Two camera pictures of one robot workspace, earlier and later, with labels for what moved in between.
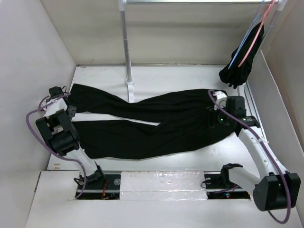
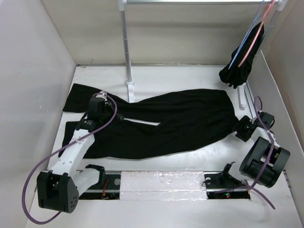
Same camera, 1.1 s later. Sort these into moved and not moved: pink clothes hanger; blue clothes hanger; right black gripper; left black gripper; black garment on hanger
Moved: right black gripper; left black gripper
Not moved: black garment on hanger; pink clothes hanger; blue clothes hanger
